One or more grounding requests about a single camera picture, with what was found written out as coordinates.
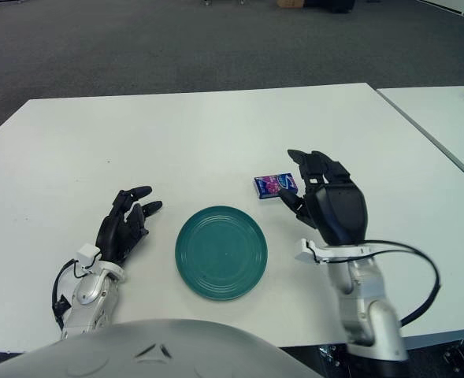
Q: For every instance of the blue purple gum pack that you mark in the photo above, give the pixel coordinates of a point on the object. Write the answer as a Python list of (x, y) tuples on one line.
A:
[(269, 186)]

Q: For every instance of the brown cardboard box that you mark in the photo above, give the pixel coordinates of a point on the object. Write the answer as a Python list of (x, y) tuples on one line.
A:
[(290, 3)]

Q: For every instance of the metal table frame base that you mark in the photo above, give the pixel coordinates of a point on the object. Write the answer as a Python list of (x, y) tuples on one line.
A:
[(331, 354), (462, 352)]

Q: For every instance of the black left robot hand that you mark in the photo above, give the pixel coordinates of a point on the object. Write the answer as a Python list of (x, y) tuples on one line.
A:
[(117, 232)]

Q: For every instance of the teal green round plate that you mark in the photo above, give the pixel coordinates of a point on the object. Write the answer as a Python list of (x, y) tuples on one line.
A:
[(220, 254)]

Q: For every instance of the silver robot torso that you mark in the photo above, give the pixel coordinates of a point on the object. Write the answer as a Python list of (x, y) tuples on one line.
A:
[(145, 354)]

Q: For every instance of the black background furniture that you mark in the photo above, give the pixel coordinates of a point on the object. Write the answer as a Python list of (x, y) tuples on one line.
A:
[(330, 3)]

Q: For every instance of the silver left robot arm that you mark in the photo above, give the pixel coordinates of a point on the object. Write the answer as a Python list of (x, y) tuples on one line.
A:
[(87, 291)]

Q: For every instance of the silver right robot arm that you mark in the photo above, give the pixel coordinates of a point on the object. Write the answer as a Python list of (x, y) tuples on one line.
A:
[(373, 315)]

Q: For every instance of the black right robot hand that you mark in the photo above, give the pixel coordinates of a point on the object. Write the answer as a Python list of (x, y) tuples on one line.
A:
[(340, 208)]

